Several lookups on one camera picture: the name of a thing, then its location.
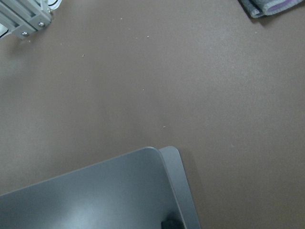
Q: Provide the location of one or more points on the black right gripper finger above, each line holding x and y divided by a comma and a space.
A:
171, 224

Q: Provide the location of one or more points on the grey laptop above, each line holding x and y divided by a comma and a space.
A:
137, 190

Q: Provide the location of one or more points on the grey folded cloth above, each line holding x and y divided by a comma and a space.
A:
259, 8

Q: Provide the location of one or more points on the purple folded cloth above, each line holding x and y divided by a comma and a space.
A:
283, 4

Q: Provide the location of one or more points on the grey aluminium frame profile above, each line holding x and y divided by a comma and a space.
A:
25, 17

